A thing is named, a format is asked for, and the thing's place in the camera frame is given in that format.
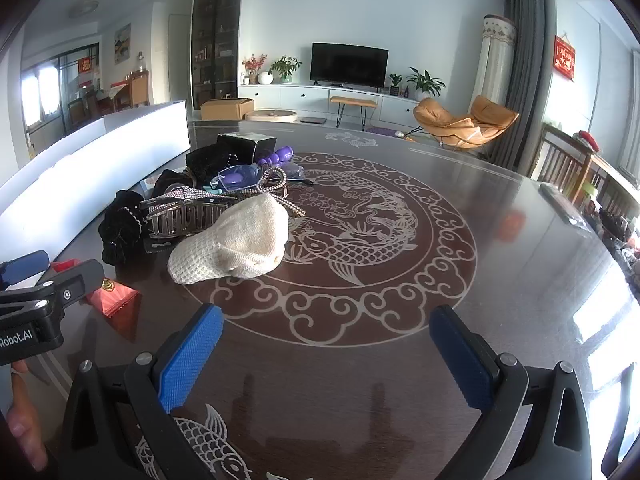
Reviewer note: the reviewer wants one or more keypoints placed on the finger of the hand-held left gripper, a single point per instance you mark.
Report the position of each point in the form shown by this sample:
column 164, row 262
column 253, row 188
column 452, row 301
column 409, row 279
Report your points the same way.
column 75, row 282
column 22, row 267

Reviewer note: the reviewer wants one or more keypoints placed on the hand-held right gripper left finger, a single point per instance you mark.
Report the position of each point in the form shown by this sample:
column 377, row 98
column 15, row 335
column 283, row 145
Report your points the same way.
column 192, row 355

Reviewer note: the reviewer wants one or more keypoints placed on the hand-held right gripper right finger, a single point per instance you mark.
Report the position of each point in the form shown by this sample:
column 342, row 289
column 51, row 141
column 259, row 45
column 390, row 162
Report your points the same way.
column 460, row 360

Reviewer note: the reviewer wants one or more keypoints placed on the black rhinestone scrunchie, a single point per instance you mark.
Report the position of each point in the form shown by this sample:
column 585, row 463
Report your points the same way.
column 117, row 230

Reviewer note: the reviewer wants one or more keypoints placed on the cream knitted hat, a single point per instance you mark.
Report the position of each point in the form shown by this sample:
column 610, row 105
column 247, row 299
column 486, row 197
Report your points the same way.
column 235, row 240

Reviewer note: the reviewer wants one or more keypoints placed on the white storage box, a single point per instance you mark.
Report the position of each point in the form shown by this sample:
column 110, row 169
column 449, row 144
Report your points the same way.
column 100, row 160

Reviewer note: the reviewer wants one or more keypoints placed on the silver rhinestone hair claw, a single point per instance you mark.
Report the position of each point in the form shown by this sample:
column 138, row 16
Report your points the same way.
column 185, row 210

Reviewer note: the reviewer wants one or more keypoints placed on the gold rhinestone hair clip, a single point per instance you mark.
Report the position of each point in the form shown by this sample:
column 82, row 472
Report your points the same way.
column 272, row 180

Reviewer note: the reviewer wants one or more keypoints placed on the dark fish-patterned desktop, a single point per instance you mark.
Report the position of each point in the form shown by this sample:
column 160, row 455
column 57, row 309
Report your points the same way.
column 375, row 360

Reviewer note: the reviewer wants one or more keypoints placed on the person's left hand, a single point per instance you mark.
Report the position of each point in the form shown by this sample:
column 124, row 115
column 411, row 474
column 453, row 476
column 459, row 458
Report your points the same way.
column 25, row 430

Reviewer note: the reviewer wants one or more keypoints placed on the wooden dining table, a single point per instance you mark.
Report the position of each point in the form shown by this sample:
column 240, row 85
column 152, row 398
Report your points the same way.
column 95, row 97

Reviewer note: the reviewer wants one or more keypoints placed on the wooden sideboard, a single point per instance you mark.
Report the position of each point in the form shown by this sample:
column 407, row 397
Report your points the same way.
column 137, row 87

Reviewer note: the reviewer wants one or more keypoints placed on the red door decoration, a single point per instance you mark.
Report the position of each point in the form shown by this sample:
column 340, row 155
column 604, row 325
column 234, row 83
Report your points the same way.
column 85, row 65

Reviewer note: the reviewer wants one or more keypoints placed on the purple toy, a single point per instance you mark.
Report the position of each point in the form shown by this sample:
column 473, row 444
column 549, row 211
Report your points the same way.
column 282, row 155

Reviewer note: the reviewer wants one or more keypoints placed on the cardboard box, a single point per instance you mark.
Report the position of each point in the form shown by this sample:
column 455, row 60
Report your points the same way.
column 225, row 108

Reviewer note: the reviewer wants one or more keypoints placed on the orange lounge chair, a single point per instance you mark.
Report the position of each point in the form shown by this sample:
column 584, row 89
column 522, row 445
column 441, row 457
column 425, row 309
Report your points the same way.
column 475, row 120

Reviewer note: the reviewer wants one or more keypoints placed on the purple floor mat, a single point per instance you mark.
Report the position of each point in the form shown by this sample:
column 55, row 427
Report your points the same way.
column 379, row 131

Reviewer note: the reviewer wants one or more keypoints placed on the framed painting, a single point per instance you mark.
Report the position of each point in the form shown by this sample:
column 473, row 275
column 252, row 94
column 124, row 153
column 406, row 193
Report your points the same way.
column 122, row 43

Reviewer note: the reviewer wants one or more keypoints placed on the round wooden tub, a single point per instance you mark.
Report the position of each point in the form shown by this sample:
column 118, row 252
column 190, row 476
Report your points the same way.
column 272, row 115

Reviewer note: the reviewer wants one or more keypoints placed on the white vase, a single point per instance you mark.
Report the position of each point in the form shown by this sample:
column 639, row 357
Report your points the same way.
column 264, row 78

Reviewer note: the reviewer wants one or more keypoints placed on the large leafy potted plant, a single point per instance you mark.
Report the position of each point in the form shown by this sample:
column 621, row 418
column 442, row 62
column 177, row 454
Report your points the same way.
column 424, row 82

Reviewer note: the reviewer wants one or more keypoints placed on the wooden bench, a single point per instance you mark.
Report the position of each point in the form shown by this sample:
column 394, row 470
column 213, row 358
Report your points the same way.
column 352, row 101

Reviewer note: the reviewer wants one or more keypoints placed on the white television cabinet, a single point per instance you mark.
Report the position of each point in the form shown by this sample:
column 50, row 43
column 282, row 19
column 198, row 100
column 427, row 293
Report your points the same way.
column 300, row 96

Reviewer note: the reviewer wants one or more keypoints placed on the red flowers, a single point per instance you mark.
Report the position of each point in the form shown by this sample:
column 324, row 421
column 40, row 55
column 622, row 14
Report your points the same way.
column 254, row 62

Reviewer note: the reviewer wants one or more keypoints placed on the dark display cabinet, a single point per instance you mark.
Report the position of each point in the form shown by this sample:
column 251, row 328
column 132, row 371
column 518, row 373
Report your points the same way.
column 215, row 35

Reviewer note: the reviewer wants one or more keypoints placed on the small potted plant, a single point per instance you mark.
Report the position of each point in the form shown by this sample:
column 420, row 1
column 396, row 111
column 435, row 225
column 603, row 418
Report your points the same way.
column 395, row 82

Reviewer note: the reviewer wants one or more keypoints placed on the covered standing air conditioner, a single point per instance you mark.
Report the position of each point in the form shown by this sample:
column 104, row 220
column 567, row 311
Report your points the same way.
column 492, row 60

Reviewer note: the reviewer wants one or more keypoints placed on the bushy green potted plant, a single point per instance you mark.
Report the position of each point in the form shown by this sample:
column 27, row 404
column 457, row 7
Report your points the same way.
column 286, row 66

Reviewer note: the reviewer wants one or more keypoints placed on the grey curtain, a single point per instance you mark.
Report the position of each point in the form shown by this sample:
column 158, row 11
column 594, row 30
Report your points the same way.
column 530, row 60

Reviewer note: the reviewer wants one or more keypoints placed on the black television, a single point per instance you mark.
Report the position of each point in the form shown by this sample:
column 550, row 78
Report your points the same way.
column 350, row 62

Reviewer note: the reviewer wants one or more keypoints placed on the clear frame glasses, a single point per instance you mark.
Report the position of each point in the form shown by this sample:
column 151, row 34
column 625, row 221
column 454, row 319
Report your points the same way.
column 240, row 177

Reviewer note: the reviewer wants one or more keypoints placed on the red wall hanging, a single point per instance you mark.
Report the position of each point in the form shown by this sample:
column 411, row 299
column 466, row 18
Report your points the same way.
column 564, row 57

